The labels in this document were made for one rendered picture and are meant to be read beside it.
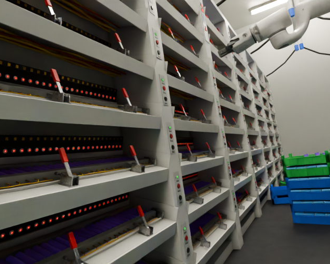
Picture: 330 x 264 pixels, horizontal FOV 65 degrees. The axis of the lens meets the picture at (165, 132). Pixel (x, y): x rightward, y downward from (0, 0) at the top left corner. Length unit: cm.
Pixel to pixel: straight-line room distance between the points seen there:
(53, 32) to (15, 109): 22
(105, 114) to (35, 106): 20
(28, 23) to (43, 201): 37
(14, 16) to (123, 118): 36
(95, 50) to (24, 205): 44
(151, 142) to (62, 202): 49
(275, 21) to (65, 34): 89
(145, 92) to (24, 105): 55
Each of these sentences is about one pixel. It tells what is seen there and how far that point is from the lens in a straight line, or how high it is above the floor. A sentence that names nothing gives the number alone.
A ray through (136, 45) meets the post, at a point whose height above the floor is 103.
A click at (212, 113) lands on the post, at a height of 81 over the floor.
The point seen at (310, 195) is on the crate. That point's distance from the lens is 207.
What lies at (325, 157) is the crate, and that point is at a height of 43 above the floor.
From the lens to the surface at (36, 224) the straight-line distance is 76.
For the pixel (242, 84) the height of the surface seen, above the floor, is 128.
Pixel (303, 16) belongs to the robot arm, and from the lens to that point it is 137.
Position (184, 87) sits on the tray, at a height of 89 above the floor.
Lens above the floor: 57
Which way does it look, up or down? 6 degrees up
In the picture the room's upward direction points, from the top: 8 degrees counter-clockwise
